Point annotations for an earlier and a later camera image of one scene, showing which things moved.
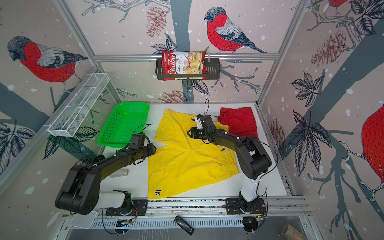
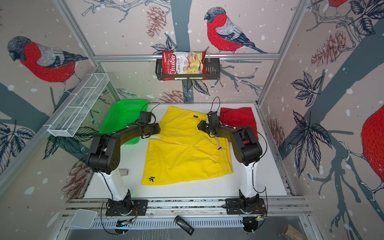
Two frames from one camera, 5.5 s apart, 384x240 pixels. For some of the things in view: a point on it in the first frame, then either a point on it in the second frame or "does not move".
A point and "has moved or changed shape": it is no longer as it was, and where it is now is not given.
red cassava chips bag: [174, 62] does not move
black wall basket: [213, 70] does not move
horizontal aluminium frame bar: [126, 57] does not move
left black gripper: [152, 149] → [157, 129]
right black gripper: [193, 133] → [200, 126]
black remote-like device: [180, 222] does not move
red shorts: [241, 121] does not move
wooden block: [290, 233] does not move
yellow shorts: [185, 162] has moved or changed shape
